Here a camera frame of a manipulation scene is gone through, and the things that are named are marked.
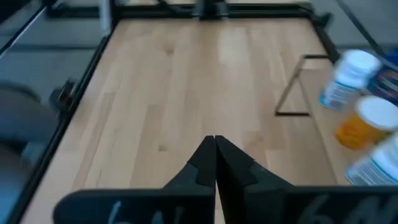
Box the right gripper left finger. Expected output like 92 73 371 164
52 135 216 224

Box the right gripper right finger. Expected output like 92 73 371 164
215 136 398 224

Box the white melatonin supplement bottle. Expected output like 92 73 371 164
319 49 382 112
344 132 398 187

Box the large amber pill bottle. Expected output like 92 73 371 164
334 95 398 150

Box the blue Tums antacid bottle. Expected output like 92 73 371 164
368 46 398 106

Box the black table camera mount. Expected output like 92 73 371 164
49 79 78 113

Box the black metal table frame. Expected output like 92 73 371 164
6 0 341 224

